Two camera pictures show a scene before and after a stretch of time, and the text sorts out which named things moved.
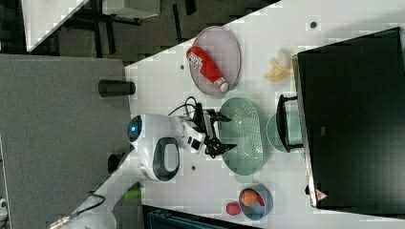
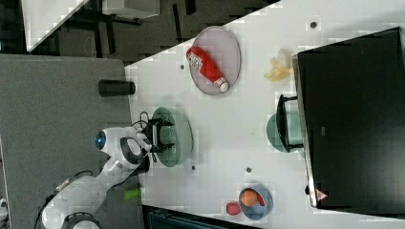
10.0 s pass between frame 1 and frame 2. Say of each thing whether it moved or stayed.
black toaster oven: stayed
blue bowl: stayed
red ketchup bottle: stayed
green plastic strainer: moved
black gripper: moved
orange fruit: stayed
